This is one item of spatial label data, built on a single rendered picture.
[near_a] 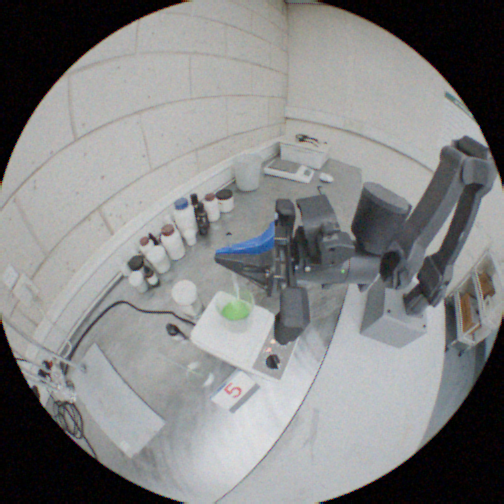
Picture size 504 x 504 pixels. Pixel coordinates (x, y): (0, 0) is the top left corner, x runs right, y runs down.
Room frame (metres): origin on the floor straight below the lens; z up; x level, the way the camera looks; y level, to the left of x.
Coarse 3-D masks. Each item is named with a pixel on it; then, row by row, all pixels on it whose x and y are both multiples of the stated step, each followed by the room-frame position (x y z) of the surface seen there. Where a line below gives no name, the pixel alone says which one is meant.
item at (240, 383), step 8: (240, 376) 0.03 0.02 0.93; (232, 384) 0.01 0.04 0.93; (240, 384) 0.01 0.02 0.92; (248, 384) 0.01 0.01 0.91; (224, 392) -0.01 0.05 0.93; (232, 392) -0.01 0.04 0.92; (240, 392) -0.01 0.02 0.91; (216, 400) -0.03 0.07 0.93; (224, 400) -0.03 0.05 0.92; (232, 400) -0.03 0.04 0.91
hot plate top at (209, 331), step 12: (204, 312) 0.15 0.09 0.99; (216, 312) 0.15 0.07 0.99; (264, 312) 0.15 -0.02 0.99; (204, 324) 0.13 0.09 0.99; (216, 324) 0.13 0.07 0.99; (252, 324) 0.13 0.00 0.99; (264, 324) 0.13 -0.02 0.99; (192, 336) 0.10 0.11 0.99; (204, 336) 0.10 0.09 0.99; (216, 336) 0.10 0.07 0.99; (228, 336) 0.10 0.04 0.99; (240, 336) 0.10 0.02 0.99; (252, 336) 0.10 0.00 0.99; (216, 348) 0.08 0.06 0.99; (228, 348) 0.08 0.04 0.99; (240, 348) 0.08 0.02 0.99; (252, 348) 0.08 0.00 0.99; (240, 360) 0.06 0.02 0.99
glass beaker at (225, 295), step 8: (224, 288) 0.16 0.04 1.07; (232, 288) 0.17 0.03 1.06; (240, 288) 0.17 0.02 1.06; (248, 288) 0.16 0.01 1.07; (216, 296) 0.15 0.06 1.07; (224, 296) 0.16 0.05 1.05; (232, 296) 0.16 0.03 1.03; (240, 296) 0.17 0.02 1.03; (248, 296) 0.16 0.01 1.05; (216, 304) 0.13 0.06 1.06; (224, 304) 0.15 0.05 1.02; (248, 304) 0.16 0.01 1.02; (224, 320) 0.11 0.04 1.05; (232, 320) 0.11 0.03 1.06; (240, 320) 0.11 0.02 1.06; (248, 320) 0.12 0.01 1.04; (232, 328) 0.11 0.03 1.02; (240, 328) 0.11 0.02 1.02; (248, 328) 0.12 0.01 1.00
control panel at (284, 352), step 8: (272, 328) 0.13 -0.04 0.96; (272, 336) 0.11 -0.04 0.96; (264, 344) 0.09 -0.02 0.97; (272, 344) 0.10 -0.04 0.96; (288, 344) 0.10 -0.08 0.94; (264, 352) 0.08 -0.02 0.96; (272, 352) 0.08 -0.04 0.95; (280, 352) 0.08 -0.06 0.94; (288, 352) 0.08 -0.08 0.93; (256, 360) 0.06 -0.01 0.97; (264, 360) 0.06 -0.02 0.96; (280, 360) 0.06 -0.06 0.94; (288, 360) 0.06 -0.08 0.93; (256, 368) 0.04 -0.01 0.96; (264, 368) 0.05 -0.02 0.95; (280, 368) 0.05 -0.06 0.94; (272, 376) 0.03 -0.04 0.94; (280, 376) 0.03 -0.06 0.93
